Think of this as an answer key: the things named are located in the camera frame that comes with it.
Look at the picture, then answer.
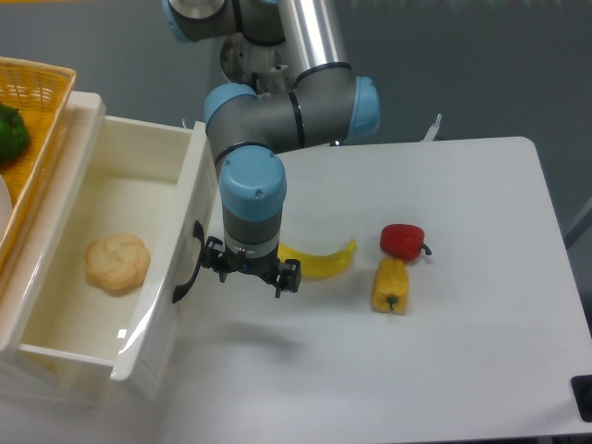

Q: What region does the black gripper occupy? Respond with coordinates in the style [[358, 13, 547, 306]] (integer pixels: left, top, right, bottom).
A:
[[201, 233, 302, 298]]

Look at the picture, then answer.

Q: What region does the white top drawer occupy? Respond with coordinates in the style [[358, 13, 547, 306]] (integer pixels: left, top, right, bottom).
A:
[[1, 117, 216, 403]]

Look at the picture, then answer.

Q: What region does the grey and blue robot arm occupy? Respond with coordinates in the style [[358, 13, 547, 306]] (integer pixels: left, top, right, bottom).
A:
[[163, 1, 381, 292]]

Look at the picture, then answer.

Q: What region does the white drawer cabinet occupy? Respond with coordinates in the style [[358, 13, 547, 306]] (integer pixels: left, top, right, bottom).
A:
[[1, 92, 105, 402]]

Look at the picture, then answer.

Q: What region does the yellow banana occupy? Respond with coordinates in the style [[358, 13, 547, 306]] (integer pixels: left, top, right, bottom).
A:
[[277, 239, 357, 279]]

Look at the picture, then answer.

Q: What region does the bread roll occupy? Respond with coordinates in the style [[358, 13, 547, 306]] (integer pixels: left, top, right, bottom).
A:
[[84, 232, 151, 291]]

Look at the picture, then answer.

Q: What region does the yellow bell pepper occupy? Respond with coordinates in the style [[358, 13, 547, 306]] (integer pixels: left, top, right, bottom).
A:
[[370, 257, 409, 315]]

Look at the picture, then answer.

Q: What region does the red bell pepper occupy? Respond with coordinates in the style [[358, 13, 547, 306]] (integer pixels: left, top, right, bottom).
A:
[[379, 224, 432, 261]]

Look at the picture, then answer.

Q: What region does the white plate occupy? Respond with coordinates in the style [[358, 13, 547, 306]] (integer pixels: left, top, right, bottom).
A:
[[0, 177, 13, 236]]

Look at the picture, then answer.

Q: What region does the green bell pepper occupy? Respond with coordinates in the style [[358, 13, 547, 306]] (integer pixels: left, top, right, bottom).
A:
[[1, 104, 31, 164]]

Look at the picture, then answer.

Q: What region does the yellow woven basket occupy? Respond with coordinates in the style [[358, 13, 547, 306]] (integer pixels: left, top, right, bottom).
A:
[[1, 56, 77, 265]]

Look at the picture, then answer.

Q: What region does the black corner device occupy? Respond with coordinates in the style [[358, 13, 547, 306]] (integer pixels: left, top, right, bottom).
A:
[[571, 375, 592, 423]]

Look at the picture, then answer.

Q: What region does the black top drawer handle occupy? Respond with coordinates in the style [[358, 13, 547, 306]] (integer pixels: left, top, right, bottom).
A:
[[172, 220, 204, 303]]

